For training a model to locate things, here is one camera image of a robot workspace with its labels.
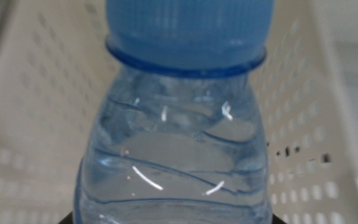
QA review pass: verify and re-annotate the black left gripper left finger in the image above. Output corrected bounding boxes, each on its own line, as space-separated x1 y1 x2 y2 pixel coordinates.
57 211 75 224

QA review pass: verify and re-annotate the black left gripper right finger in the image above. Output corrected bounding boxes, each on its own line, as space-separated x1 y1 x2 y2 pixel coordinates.
270 213 289 224

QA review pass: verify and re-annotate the clear water bottle blue cap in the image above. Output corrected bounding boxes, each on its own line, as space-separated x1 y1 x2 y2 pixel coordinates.
72 0 275 224

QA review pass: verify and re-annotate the white perforated plastic basket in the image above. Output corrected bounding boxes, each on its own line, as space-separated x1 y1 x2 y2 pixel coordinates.
0 0 358 224

